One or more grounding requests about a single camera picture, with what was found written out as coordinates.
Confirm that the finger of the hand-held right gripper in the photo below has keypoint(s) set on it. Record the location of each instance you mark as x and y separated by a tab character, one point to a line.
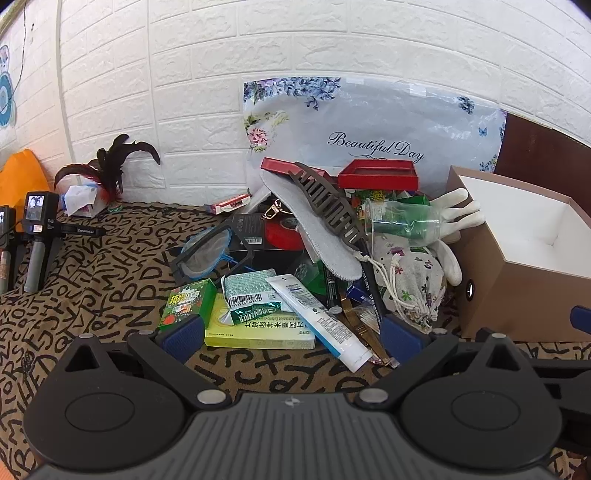
568	373
581	318

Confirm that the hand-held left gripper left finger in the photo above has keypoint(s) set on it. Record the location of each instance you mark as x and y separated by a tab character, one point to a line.
182	333

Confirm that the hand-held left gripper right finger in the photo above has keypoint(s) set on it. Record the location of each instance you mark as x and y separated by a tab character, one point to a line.
404	338

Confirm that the small green box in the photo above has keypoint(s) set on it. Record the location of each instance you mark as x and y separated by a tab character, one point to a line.
187	302

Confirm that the brown cardboard box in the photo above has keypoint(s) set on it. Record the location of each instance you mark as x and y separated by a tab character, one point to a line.
531	272

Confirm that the yellow-green medicine box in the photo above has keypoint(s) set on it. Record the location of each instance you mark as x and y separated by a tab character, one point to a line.
251	333

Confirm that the letter-print cloth desktop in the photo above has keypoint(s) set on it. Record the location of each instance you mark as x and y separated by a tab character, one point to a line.
115	295

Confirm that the black pen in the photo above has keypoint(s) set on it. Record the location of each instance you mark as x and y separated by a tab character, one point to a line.
375	288

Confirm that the green-white packet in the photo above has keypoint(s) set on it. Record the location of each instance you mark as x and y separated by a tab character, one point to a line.
251	295

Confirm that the white tube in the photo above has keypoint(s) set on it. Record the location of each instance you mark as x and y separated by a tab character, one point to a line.
318	321

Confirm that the clear plastic cup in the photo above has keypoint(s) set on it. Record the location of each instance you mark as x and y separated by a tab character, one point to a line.
401	221

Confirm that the black box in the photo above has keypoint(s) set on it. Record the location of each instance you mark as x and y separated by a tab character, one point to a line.
249	230

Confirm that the white glove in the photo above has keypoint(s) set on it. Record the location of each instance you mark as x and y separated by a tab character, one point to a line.
455	214

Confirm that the grey insole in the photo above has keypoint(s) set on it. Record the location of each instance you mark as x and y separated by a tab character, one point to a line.
318	235

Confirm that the red and white small box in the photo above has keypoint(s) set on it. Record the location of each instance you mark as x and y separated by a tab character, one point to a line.
233	203

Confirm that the green rubber band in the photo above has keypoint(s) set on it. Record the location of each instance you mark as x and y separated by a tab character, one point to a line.
115	208

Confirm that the red tape roll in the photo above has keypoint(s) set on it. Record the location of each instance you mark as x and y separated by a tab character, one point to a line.
282	233

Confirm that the brown hair claw clip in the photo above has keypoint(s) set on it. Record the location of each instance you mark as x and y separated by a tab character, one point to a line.
325	201

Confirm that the tissue packet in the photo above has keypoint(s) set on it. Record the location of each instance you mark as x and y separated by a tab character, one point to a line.
81	199

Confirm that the brown wooden board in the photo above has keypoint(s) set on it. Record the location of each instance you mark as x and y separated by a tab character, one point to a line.
545	147

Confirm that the black and red feather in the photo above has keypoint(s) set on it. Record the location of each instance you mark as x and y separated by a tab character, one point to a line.
111	170

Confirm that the red box lid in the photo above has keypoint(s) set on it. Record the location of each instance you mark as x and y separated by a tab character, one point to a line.
277	165

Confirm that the floral plastic bag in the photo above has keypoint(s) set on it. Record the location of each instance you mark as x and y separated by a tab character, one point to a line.
369	124

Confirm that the orange bag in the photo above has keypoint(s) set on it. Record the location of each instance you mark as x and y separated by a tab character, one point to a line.
21	177

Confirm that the blue wall sticker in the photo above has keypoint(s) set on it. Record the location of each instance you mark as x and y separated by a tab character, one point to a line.
5	97

